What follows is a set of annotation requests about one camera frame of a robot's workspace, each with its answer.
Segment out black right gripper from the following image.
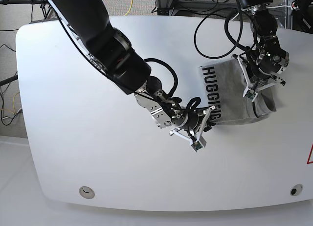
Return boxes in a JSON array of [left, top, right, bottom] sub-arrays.
[[171, 108, 216, 136]]

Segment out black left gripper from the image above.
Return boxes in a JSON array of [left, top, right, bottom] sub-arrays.
[[246, 62, 270, 89]]

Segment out grey T-shirt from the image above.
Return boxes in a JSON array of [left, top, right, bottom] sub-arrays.
[[197, 59, 276, 125]]

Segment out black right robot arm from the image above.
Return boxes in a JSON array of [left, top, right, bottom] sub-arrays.
[[48, 0, 215, 136]]

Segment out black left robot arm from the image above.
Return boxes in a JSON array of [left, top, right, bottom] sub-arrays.
[[236, 0, 290, 84]]

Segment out red tape rectangle marking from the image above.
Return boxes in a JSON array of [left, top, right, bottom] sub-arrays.
[[307, 145, 313, 164]]

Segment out right silver table grommet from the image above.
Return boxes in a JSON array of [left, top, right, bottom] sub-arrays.
[[290, 184, 303, 196]]

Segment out silver table grommet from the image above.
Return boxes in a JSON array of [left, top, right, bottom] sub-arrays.
[[290, 184, 303, 196], [79, 186, 95, 199]]

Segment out grey metal table base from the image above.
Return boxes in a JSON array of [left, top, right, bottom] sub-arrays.
[[153, 0, 237, 16]]

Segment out left silver table grommet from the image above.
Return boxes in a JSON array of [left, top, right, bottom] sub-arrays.
[[79, 186, 95, 199]]

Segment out black tripod stand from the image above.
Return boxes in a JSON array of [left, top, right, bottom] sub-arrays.
[[0, 0, 54, 23]]

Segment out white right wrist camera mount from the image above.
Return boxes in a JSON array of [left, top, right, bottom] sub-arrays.
[[169, 106, 216, 152]]

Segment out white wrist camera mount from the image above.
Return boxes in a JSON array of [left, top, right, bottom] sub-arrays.
[[169, 106, 216, 152], [232, 54, 286, 102]]

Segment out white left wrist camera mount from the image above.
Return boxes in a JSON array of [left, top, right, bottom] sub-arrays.
[[232, 54, 286, 102]]

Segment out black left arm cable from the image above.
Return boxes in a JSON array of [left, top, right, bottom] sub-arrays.
[[194, 0, 260, 65]]

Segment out yellow floor cable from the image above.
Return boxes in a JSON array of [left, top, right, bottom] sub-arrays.
[[124, 0, 135, 16]]

